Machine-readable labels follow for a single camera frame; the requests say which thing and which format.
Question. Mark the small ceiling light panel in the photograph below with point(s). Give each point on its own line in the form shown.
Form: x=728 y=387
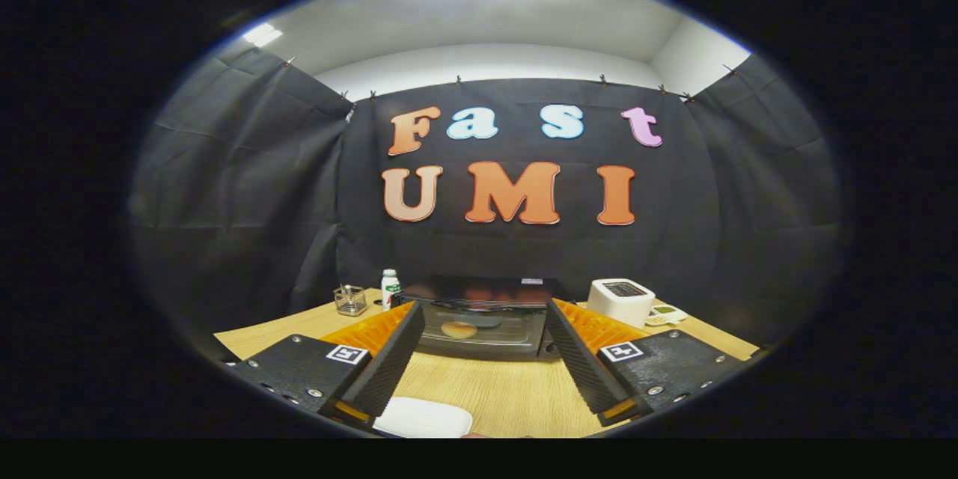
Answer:
x=263 y=34

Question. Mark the white plate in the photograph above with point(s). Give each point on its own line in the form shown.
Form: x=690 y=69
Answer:
x=423 y=418

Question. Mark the black toaster oven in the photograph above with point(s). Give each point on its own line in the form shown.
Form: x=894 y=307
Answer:
x=494 y=340

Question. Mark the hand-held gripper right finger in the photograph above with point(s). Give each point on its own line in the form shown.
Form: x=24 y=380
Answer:
x=584 y=367

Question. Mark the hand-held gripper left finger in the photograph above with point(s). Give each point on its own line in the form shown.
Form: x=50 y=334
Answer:
x=389 y=363

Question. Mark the black backdrop cloth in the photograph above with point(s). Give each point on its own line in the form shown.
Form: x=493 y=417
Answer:
x=247 y=187

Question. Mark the white pop-up toaster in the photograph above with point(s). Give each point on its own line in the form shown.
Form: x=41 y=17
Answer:
x=617 y=303

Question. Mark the small white plug device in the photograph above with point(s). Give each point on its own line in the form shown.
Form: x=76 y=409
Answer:
x=666 y=314

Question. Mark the white bottle with green label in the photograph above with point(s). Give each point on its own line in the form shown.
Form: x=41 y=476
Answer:
x=390 y=292

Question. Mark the golden brown donut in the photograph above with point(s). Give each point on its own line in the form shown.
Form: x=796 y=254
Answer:
x=459 y=329

